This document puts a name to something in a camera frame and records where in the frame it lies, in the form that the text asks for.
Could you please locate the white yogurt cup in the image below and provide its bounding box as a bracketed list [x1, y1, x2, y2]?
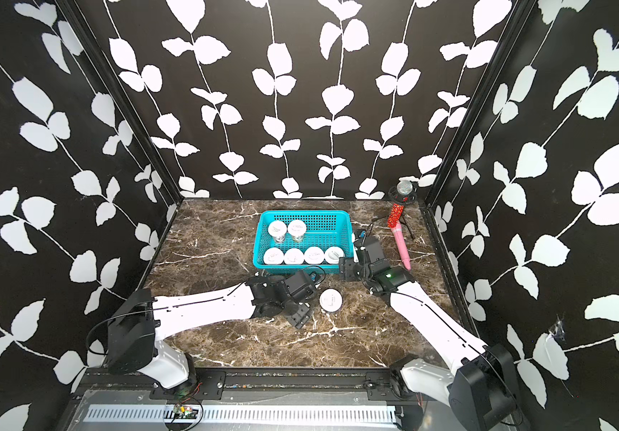
[319, 288, 343, 314]
[283, 248, 305, 266]
[324, 246, 345, 265]
[287, 219, 308, 242]
[267, 220, 288, 244]
[263, 247, 284, 266]
[304, 246, 325, 265]

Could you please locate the teal plastic basket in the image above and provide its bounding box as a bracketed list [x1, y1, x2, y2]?
[254, 210, 355, 275]

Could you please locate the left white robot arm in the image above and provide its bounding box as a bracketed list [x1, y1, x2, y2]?
[85, 266, 327, 391]

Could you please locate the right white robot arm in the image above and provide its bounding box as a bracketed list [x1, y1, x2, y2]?
[339, 236, 521, 430]

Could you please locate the pink and red tube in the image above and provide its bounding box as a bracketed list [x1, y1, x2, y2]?
[387, 203, 412, 270]

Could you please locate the small black tripod lamp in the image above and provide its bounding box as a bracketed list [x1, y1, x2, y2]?
[371, 180, 418, 229]

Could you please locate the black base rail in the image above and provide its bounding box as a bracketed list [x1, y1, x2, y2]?
[78, 367, 415, 402]

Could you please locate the small circuit board with wires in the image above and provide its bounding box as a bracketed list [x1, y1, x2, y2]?
[164, 405, 202, 423]

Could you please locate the white perforated cable duct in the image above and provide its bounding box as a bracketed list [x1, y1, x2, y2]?
[80, 404, 400, 427]

